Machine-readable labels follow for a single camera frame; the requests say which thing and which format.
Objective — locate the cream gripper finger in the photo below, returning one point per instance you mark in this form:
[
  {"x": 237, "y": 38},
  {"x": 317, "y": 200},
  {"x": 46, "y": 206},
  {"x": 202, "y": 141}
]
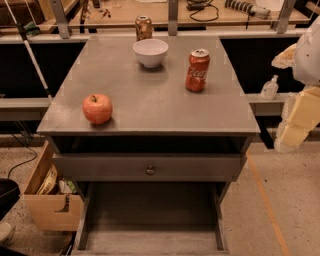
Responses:
[
  {"x": 300, "y": 115},
  {"x": 284, "y": 59}
]

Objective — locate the red coke can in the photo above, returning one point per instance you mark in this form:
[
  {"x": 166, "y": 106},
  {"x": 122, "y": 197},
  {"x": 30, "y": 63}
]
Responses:
[{"x": 199, "y": 60}]

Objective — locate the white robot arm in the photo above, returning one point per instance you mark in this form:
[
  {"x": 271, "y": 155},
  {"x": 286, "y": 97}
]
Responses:
[{"x": 306, "y": 63}]

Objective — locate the brown gold soda can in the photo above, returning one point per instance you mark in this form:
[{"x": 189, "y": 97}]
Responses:
[{"x": 143, "y": 27}]

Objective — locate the grey drawer cabinet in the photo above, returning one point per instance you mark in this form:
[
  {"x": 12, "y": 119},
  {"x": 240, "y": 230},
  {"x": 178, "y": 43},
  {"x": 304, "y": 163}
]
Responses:
[{"x": 153, "y": 112}]

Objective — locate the closed grey top drawer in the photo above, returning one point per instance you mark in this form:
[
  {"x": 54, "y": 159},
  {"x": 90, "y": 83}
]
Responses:
[{"x": 150, "y": 167}]

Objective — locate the open grey middle drawer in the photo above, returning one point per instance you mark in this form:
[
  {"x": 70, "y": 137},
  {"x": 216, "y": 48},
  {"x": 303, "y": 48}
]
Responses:
[{"x": 151, "y": 219}]

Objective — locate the clear sanitizer bottle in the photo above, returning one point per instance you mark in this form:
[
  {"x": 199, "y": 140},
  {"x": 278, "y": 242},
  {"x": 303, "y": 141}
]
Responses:
[{"x": 270, "y": 89}]

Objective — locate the black white ribbed tool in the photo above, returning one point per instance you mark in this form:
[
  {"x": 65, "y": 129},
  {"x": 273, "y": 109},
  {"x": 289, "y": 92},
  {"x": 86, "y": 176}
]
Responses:
[{"x": 248, "y": 8}]

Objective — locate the white bowl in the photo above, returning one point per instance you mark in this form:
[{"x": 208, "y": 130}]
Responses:
[{"x": 150, "y": 52}]

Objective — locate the red apple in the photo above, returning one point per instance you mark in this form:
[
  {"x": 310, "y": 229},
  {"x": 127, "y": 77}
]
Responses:
[{"x": 97, "y": 108}]

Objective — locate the wooden box with snacks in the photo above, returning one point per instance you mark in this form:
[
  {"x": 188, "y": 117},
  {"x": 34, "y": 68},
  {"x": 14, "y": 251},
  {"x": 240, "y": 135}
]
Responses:
[{"x": 55, "y": 211}]

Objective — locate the white pole with black tip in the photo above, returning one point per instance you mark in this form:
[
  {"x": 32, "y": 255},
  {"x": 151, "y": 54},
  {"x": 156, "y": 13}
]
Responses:
[{"x": 24, "y": 38}]

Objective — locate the black round object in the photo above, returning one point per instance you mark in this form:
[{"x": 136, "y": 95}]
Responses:
[{"x": 9, "y": 195}]

